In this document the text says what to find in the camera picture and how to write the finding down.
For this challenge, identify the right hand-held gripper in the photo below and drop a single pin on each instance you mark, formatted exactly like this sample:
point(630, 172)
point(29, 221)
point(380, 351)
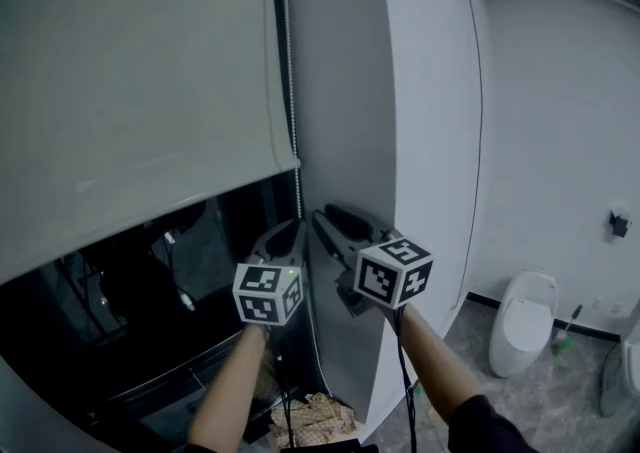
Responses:
point(392, 273)

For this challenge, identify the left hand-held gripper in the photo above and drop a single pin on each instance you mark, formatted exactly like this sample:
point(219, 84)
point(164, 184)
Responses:
point(267, 293)

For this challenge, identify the grey roller blind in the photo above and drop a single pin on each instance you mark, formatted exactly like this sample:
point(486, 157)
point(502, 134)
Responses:
point(135, 71)

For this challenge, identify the person's right forearm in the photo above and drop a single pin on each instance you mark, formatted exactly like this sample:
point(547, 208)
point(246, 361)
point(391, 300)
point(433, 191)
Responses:
point(440, 366)

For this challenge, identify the person's left forearm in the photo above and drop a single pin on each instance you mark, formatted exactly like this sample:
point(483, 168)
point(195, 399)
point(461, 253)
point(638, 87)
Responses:
point(230, 386)

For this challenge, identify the dark glass window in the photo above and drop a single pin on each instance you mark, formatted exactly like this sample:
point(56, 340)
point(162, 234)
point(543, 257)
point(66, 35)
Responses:
point(125, 301)

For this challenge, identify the patterned beige cloth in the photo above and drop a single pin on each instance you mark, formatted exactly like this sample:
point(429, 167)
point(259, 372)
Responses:
point(315, 416)

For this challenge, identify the white toilet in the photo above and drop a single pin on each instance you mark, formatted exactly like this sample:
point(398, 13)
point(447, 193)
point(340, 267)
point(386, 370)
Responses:
point(522, 326)

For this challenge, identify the green toilet brush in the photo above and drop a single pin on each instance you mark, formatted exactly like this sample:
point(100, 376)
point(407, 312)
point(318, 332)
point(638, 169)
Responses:
point(564, 338)

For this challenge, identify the white ceramic fixture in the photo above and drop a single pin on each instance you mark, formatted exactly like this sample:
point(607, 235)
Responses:
point(633, 366)

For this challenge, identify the black wall hook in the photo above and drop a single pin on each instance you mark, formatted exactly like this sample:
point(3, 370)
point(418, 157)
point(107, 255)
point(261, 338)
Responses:
point(620, 223)

